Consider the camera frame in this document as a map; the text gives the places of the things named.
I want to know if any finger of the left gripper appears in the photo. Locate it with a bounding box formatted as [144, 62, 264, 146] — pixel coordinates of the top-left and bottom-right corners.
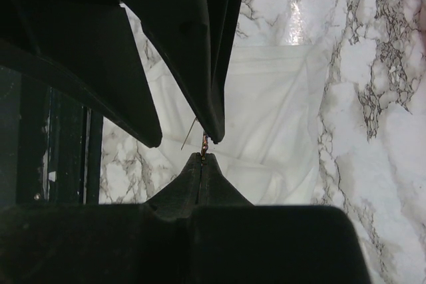
[1, 0, 162, 148]

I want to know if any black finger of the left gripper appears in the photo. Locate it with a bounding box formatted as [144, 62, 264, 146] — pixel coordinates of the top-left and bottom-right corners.
[120, 0, 242, 143]

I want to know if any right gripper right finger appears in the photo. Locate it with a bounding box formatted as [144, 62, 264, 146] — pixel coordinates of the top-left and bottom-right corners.
[186, 154, 371, 283]

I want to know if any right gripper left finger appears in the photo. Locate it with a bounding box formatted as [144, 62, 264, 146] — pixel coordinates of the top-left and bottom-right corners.
[1, 153, 201, 283]

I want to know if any white garment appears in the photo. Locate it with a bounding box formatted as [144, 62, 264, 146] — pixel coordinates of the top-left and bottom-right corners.
[136, 45, 325, 205]

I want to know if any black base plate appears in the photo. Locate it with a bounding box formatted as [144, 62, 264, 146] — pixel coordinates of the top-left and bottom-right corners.
[1, 67, 103, 207]

